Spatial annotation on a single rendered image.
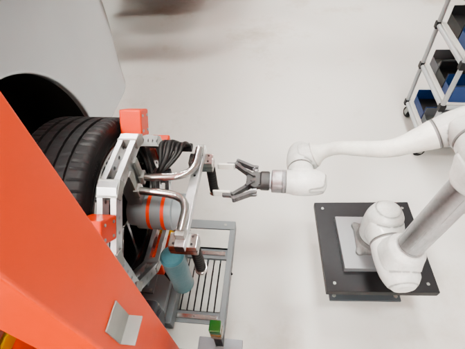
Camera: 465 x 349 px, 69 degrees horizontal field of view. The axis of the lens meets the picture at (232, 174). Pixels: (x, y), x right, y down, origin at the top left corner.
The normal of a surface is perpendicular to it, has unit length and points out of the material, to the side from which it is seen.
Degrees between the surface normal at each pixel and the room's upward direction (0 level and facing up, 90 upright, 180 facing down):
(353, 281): 0
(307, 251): 0
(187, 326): 0
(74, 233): 90
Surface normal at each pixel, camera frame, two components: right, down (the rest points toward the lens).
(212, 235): -0.06, -0.65
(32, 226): 0.99, 0.04
